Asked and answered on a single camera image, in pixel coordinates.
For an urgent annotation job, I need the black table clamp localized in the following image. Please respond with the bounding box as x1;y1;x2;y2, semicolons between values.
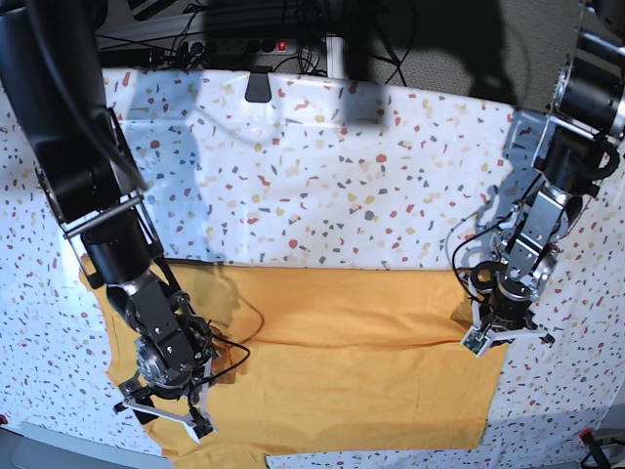
245;65;272;104

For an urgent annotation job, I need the white power strip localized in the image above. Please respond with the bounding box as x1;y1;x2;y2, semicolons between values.
183;38;299;56

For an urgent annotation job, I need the speckled white tablecloth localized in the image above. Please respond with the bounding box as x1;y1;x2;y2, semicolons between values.
1;69;624;468

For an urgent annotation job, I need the white table leg post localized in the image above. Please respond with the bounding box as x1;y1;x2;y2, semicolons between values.
325;34;347;80

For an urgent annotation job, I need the red black clamp handle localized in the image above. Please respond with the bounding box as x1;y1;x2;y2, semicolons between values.
579;429;611;469

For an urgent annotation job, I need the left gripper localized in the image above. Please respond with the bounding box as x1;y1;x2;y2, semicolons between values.
469;261;556;346

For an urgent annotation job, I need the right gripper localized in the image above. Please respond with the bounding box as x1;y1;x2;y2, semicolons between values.
113;315;218;438

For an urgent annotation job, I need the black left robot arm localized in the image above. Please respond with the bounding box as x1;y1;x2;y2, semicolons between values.
459;1;624;357

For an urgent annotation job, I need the yellow T-shirt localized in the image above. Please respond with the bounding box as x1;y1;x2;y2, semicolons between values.
78;253;509;469

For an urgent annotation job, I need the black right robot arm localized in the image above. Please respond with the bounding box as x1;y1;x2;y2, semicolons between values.
1;1;217;440

